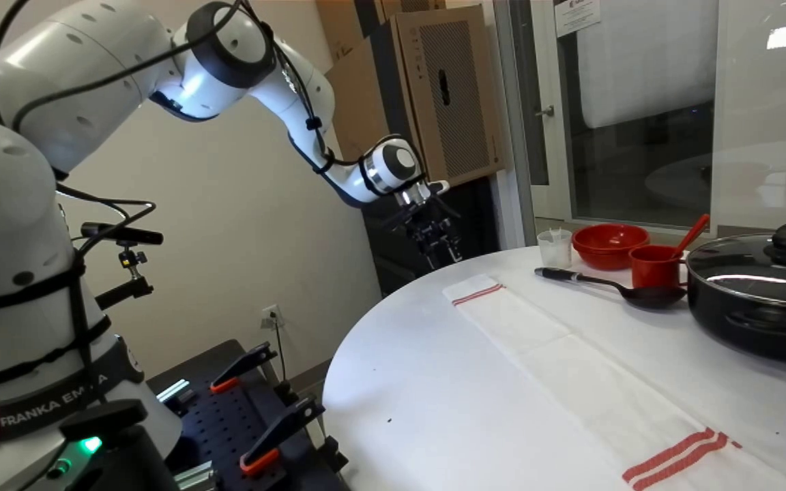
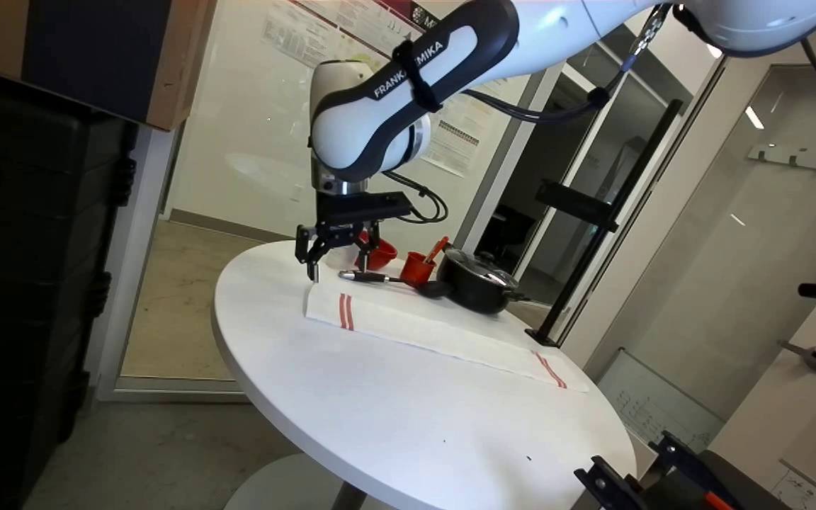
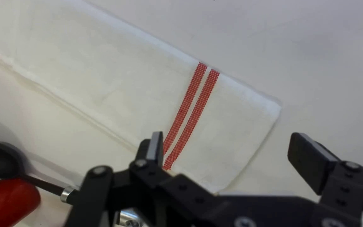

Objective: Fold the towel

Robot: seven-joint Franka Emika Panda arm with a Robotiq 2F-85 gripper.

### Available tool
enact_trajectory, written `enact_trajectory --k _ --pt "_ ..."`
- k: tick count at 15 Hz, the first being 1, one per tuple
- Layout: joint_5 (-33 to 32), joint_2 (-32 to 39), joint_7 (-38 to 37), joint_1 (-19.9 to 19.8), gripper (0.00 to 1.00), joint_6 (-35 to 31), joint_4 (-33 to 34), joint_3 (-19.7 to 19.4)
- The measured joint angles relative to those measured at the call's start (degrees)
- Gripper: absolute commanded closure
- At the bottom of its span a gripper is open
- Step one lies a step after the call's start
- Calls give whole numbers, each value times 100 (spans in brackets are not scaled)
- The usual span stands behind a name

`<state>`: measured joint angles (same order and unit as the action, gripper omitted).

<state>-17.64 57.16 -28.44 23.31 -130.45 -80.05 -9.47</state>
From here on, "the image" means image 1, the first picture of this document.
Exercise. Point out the small stacked cardboard box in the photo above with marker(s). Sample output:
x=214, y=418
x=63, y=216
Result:
x=341, y=24

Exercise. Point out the black spatula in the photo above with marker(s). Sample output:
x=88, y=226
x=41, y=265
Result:
x=654, y=297

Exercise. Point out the glass door white frame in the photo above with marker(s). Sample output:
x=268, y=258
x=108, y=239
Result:
x=520, y=110

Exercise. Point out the white towel with red stripes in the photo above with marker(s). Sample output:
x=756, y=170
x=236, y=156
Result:
x=547, y=357

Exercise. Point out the white wall outlet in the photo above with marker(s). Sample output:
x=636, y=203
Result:
x=270, y=314

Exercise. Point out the black cabinet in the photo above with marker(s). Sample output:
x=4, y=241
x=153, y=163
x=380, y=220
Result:
x=393, y=263

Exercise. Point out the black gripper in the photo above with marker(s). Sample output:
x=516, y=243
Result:
x=431, y=220

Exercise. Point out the red measuring cup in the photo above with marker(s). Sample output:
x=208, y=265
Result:
x=657, y=269

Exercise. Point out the black camera on mount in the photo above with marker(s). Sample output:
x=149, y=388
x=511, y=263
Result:
x=122, y=237

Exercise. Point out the dark blue workbench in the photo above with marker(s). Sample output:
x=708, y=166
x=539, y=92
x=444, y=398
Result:
x=219, y=426

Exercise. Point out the black cooking pot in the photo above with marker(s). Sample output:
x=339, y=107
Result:
x=756, y=331

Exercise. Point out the white paper door sign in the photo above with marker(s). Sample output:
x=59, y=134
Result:
x=577, y=14

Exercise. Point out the plain brown cardboard box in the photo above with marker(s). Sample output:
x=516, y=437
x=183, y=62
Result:
x=355, y=100

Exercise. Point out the red bowl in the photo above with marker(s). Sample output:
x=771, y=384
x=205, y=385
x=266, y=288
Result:
x=610, y=246

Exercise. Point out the large cardboard box dark print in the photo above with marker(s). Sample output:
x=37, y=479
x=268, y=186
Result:
x=451, y=57

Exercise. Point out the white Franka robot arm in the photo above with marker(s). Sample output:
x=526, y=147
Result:
x=11, y=227

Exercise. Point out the clear plastic cup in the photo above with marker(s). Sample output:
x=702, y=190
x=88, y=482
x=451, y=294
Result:
x=556, y=250

